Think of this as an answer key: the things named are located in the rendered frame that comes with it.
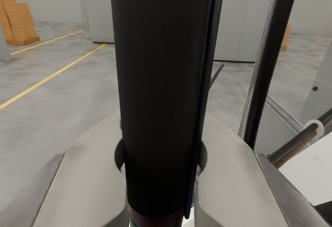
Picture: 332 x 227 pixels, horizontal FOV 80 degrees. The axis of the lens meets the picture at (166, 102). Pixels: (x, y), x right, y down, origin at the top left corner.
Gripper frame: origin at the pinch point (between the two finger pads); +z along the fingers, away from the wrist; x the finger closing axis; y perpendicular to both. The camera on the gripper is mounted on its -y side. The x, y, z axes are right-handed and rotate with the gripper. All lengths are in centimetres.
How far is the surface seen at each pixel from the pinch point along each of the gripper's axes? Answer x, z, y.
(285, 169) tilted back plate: 29.6, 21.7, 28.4
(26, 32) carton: -430, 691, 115
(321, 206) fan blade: 19.0, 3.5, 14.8
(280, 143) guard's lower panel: 70, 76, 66
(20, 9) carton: -431, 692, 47
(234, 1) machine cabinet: 186, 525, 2
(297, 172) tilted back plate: 30.7, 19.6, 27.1
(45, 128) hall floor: -143, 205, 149
